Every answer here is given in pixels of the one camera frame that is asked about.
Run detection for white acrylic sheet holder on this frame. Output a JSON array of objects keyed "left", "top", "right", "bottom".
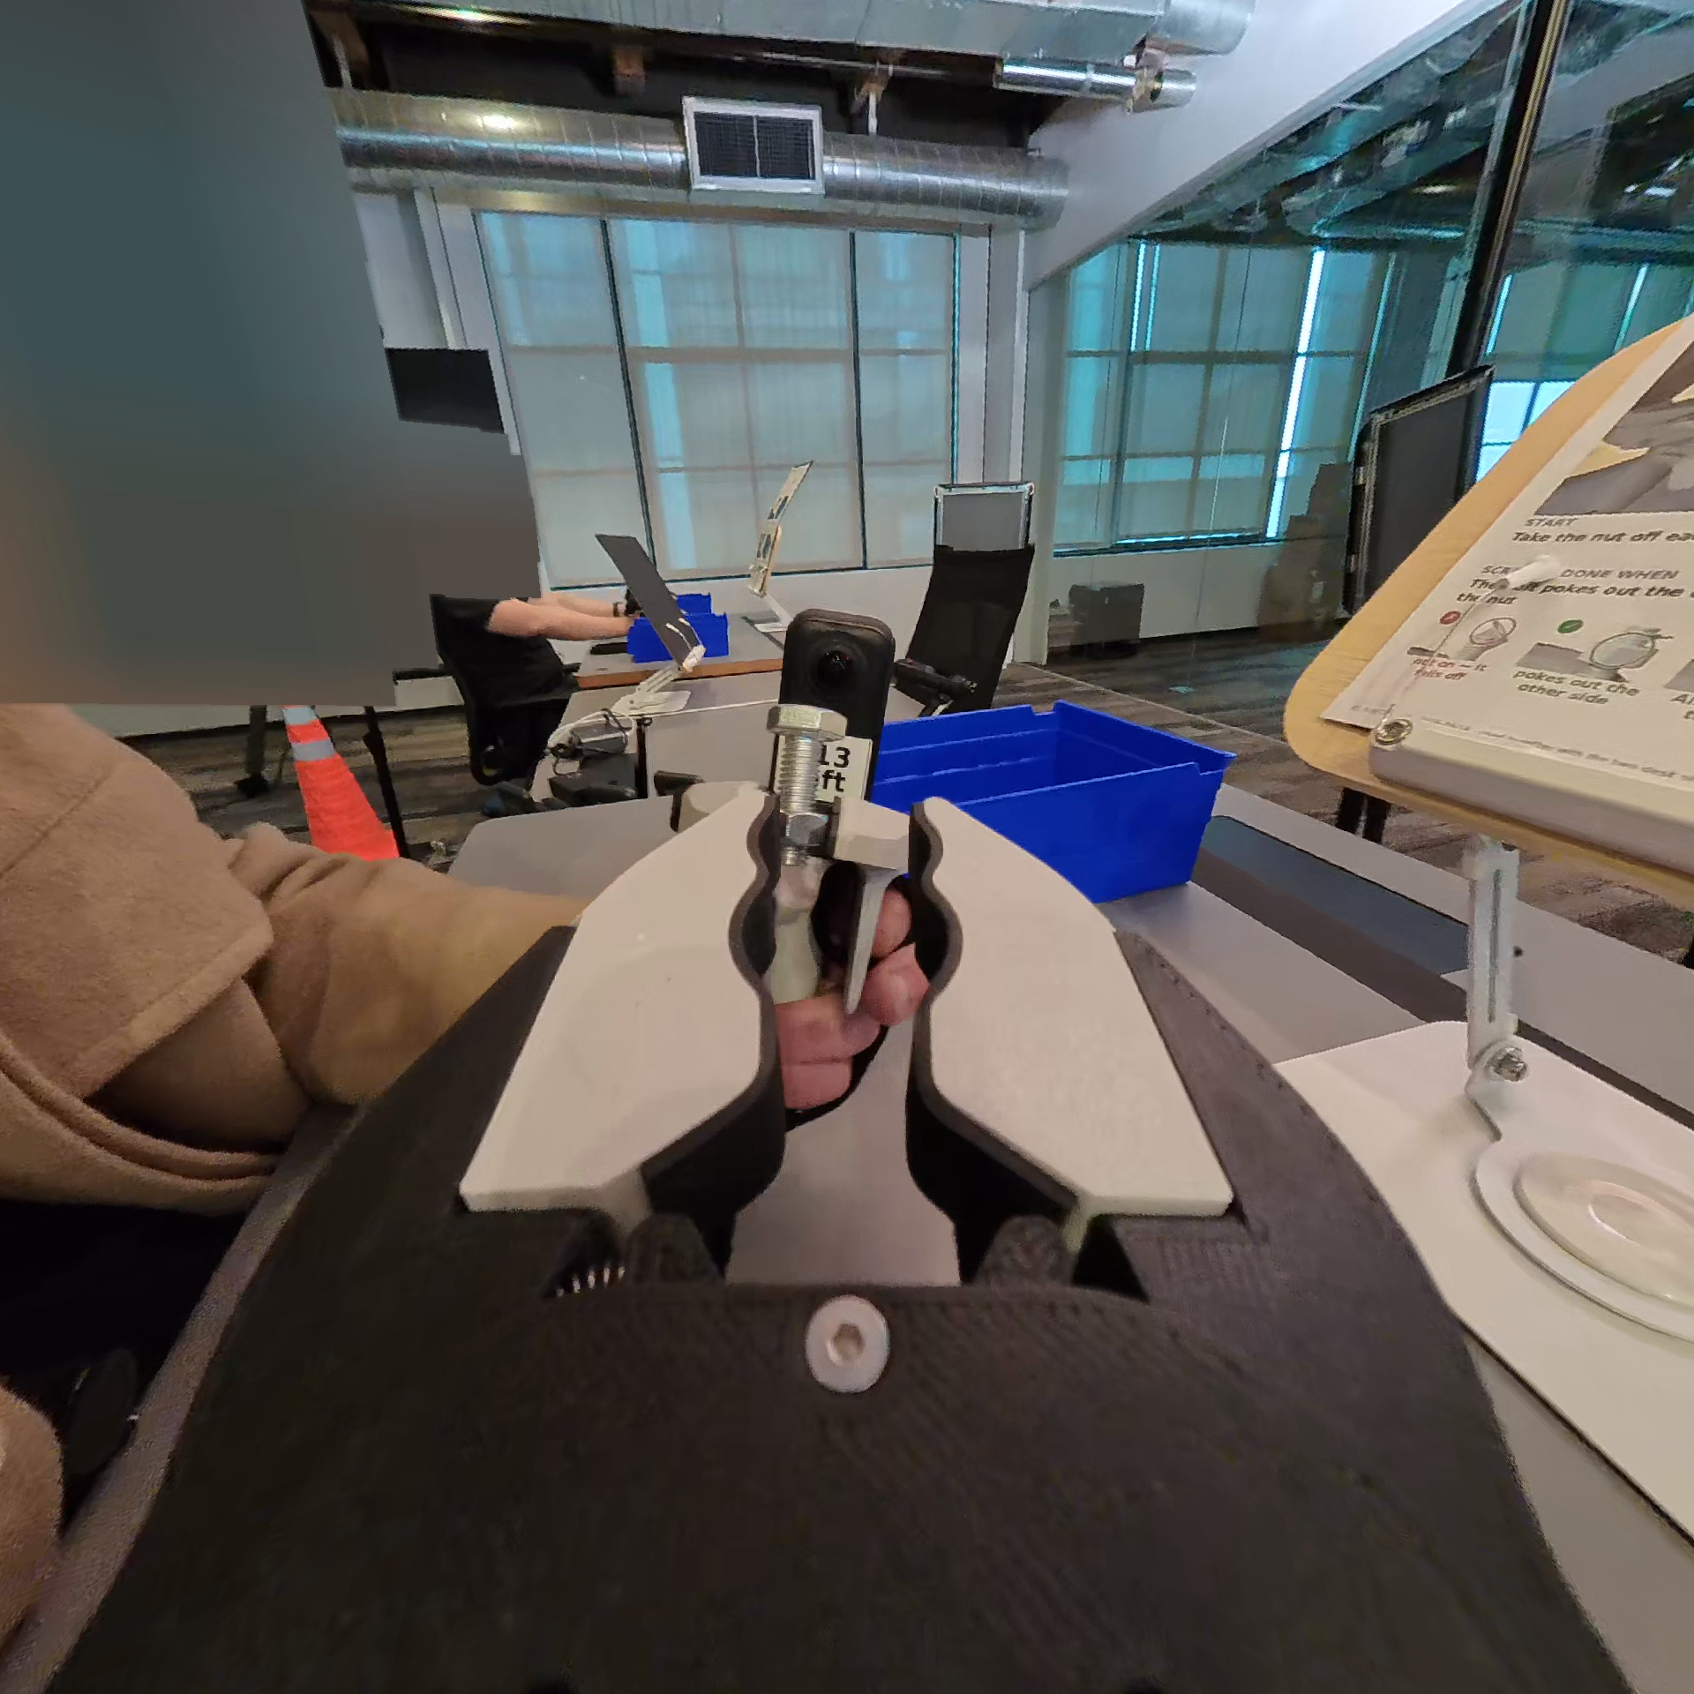
[{"left": 1370, "top": 713, "right": 1694, "bottom": 845}]

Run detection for silver sign frame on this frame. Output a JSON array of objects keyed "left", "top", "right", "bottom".
[{"left": 932, "top": 479, "right": 1037, "bottom": 550}]

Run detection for wooden instruction board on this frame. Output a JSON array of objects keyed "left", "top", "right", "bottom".
[{"left": 1285, "top": 317, "right": 1694, "bottom": 916}]

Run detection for white air vent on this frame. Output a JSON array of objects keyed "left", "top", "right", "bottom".
[{"left": 681, "top": 94, "right": 826, "bottom": 198}]

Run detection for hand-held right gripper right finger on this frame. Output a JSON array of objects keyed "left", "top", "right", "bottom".
[{"left": 905, "top": 797, "right": 1237, "bottom": 1278}]

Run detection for person's tan coat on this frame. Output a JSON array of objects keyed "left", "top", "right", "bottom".
[{"left": 0, "top": 706, "right": 333, "bottom": 1650}]

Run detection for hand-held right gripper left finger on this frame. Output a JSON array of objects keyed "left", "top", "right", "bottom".
[{"left": 459, "top": 787, "right": 789, "bottom": 1265}]

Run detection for black framed display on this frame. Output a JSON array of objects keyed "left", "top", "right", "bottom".
[{"left": 1350, "top": 366, "right": 1496, "bottom": 616}]

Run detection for steel hex bolt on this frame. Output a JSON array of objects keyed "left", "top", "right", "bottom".
[{"left": 769, "top": 706, "right": 851, "bottom": 828}]

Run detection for brown cardboard boxes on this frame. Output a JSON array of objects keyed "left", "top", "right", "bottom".
[{"left": 1257, "top": 470, "right": 1358, "bottom": 627}]

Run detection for printed instruction sheet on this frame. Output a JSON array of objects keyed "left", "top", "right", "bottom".
[{"left": 1323, "top": 337, "right": 1694, "bottom": 770}]

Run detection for white document stand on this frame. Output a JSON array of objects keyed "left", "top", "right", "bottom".
[
  {"left": 1272, "top": 837, "right": 1694, "bottom": 1543},
  {"left": 745, "top": 464, "right": 815, "bottom": 627}
]

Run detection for wood top office desk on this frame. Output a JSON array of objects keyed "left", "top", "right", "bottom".
[{"left": 570, "top": 615, "right": 784, "bottom": 692}]

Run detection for dark board document stand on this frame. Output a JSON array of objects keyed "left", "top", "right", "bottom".
[{"left": 595, "top": 532, "right": 707, "bottom": 716}]

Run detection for person's left hand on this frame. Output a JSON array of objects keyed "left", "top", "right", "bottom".
[{"left": 770, "top": 879, "right": 935, "bottom": 1112}]

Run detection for grey desk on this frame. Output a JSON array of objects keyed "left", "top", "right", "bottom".
[{"left": 0, "top": 775, "right": 1694, "bottom": 1694}]

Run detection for blue plastic bin with divider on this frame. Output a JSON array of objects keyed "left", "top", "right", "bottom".
[{"left": 868, "top": 698, "right": 1237, "bottom": 903}]

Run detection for black wall screen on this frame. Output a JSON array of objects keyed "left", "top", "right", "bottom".
[{"left": 383, "top": 346, "right": 504, "bottom": 433}]

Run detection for orange safety cone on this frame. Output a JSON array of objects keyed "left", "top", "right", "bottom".
[{"left": 282, "top": 706, "right": 402, "bottom": 860}]

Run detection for dark desk cable flap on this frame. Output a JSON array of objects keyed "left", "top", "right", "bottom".
[{"left": 1199, "top": 812, "right": 1470, "bottom": 984}]

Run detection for another person's forearm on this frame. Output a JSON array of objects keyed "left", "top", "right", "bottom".
[{"left": 492, "top": 594, "right": 635, "bottom": 640}]

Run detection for silver air duct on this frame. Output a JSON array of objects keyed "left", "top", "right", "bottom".
[
  {"left": 992, "top": 0, "right": 1255, "bottom": 111},
  {"left": 331, "top": 90, "right": 1069, "bottom": 233}
]

